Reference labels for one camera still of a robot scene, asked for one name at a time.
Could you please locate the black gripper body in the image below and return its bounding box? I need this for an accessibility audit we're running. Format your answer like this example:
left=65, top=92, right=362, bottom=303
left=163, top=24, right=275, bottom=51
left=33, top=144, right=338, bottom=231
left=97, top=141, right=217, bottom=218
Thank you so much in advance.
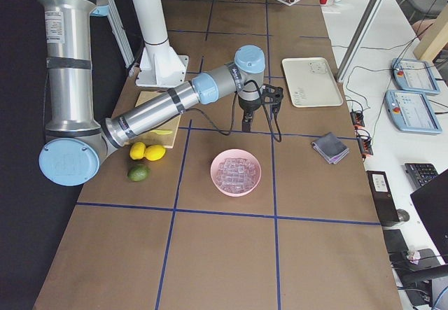
left=238, top=98, right=261, bottom=117

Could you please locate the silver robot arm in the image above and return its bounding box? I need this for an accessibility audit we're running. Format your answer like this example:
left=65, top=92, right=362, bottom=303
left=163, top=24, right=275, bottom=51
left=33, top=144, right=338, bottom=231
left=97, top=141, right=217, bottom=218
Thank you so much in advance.
left=37, top=0, right=265, bottom=186

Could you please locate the pink bowl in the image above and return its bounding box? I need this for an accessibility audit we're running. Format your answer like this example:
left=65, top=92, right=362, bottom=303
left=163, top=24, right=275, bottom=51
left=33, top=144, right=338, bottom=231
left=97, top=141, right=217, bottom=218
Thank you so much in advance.
left=210, top=149, right=261, bottom=197

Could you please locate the cream bear tray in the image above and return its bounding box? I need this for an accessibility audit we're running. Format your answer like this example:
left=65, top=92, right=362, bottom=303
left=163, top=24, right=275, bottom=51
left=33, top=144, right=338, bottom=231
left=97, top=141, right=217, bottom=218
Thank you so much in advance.
left=282, top=57, right=343, bottom=108

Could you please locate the wooden cutting board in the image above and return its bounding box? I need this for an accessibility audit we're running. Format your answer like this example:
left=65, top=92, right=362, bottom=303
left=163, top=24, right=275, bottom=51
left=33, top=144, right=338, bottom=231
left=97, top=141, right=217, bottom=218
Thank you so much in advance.
left=132, top=91, right=181, bottom=149

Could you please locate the grey folded cloth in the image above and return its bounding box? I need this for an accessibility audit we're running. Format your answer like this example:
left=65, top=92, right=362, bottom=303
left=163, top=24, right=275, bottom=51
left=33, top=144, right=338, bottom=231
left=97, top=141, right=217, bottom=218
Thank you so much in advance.
left=311, top=132, right=349, bottom=164

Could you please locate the yellow lemon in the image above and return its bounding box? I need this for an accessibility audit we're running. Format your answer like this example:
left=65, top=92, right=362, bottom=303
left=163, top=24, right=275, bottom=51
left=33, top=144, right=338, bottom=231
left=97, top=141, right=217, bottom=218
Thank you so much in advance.
left=129, top=141, right=146, bottom=160
left=143, top=145, right=166, bottom=162

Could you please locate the orange power strip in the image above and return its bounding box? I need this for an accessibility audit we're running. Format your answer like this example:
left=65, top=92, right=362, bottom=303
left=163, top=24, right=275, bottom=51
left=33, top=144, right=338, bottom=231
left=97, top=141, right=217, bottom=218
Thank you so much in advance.
left=350, top=110, right=374, bottom=160

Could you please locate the green lime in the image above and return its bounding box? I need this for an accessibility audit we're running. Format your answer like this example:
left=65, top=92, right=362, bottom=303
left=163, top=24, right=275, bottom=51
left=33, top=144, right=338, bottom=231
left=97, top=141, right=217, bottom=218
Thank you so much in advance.
left=127, top=164, right=150, bottom=182

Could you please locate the near blue teach pendant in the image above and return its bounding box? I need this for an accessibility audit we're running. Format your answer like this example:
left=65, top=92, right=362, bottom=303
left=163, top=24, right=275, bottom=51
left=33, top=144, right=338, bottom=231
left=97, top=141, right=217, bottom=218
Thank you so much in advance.
left=385, top=90, right=442, bottom=134

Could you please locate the blue teach pendant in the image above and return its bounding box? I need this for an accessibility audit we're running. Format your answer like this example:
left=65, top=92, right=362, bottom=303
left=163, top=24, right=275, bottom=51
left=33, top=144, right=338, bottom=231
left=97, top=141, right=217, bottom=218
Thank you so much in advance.
left=391, top=58, right=440, bottom=95
left=385, top=90, right=442, bottom=134

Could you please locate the black box white label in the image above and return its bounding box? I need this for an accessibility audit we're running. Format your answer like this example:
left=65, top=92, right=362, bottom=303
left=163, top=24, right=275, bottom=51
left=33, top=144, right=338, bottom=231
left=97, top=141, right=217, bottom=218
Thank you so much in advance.
left=366, top=171, right=399, bottom=227

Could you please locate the far blue teach pendant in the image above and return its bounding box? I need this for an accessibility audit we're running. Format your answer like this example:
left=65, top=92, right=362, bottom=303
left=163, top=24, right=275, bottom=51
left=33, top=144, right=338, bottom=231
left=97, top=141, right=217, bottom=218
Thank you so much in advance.
left=391, top=58, right=440, bottom=95

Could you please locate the black keyboard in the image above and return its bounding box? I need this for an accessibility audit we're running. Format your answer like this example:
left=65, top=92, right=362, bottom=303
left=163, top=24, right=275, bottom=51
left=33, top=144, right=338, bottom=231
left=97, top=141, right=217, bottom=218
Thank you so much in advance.
left=405, top=163, right=439, bottom=189

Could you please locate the black computer mouse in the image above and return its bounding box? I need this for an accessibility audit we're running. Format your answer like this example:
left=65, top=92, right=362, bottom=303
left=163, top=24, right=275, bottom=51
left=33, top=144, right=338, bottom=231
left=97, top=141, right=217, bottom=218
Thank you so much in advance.
left=396, top=209, right=410, bottom=223

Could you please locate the black laptop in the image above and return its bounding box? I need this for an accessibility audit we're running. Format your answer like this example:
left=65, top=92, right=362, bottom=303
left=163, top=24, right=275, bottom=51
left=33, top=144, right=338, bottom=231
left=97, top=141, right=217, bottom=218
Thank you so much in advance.
left=411, top=170, right=448, bottom=257

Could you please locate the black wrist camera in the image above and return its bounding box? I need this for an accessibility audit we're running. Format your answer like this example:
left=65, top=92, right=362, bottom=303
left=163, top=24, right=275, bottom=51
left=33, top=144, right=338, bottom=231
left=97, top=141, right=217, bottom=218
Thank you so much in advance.
left=262, top=84, right=284, bottom=115

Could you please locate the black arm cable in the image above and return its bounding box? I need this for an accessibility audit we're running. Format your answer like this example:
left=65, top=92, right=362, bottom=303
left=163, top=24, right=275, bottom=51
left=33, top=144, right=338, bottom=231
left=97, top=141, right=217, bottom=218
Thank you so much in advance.
left=180, top=78, right=284, bottom=143

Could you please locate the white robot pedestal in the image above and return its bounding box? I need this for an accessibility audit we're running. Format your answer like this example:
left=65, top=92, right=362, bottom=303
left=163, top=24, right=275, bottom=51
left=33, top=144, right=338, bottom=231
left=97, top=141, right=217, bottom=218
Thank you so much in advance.
left=132, top=0, right=188, bottom=88

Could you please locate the aluminium frame post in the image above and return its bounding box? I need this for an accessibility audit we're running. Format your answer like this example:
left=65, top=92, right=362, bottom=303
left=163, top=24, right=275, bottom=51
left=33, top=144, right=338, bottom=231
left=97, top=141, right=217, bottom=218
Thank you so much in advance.
left=336, top=0, right=384, bottom=83

